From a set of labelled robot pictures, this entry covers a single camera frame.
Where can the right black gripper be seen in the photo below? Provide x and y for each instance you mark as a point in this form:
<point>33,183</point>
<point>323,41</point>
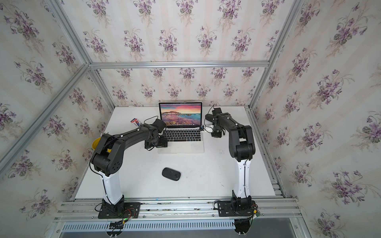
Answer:
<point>216,134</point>

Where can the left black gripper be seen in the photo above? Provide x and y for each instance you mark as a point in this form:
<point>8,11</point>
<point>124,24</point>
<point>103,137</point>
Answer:
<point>163,144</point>

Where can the black wireless mouse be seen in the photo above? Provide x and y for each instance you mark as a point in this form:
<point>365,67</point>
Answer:
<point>171,174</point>

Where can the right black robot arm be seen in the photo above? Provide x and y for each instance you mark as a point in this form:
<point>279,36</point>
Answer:
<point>241,145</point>

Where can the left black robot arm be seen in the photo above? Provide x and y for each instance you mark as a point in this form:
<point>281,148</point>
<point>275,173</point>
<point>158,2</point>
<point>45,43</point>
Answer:
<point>108,156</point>

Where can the silver open laptop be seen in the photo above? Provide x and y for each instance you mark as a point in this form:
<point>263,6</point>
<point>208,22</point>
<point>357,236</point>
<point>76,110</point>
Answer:
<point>183,127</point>

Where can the black oblong case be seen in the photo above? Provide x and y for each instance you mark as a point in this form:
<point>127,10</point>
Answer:
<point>209,117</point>

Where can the white blue pencil box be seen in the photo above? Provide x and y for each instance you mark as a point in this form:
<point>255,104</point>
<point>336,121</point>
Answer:
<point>136,122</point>

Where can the yellow pencil cup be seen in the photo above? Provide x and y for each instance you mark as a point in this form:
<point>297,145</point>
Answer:
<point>95,143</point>

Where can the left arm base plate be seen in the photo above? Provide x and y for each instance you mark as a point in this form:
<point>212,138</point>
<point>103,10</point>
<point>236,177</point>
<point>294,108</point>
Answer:
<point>119,211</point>

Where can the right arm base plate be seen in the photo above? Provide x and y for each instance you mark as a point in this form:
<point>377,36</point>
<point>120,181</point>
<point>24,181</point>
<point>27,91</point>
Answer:
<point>235,208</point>

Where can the aluminium mounting rail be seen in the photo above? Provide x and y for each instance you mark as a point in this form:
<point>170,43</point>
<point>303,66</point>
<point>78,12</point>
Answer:
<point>82,210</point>

